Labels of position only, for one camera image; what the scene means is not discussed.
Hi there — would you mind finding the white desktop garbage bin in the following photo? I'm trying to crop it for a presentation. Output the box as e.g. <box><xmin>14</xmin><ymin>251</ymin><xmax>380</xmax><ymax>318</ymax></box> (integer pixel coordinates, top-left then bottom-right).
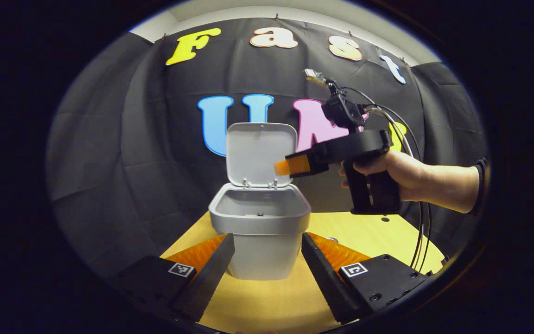
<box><xmin>208</xmin><ymin>122</ymin><xmax>312</xmax><ymax>281</ymax></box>

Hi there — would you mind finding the wooden desktop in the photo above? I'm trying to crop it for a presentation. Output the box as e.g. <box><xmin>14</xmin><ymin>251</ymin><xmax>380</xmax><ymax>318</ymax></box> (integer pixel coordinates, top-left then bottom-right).
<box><xmin>160</xmin><ymin>211</ymin><xmax>446</xmax><ymax>334</ymax></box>

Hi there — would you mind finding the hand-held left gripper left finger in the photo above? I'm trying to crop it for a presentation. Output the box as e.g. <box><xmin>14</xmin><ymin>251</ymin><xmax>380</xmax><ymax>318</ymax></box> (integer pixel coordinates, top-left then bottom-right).
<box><xmin>109</xmin><ymin>233</ymin><xmax>236</xmax><ymax>323</ymax></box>

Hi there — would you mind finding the black backdrop cloth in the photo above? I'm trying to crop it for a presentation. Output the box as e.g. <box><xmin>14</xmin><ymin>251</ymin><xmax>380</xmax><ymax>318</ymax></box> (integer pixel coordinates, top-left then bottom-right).
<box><xmin>47</xmin><ymin>16</ymin><xmax>488</xmax><ymax>279</ymax></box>

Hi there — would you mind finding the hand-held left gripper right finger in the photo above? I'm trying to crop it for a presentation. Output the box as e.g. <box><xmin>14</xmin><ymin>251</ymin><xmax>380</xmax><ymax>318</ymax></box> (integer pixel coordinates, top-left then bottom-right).
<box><xmin>301</xmin><ymin>232</ymin><xmax>434</xmax><ymax>325</ymax></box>

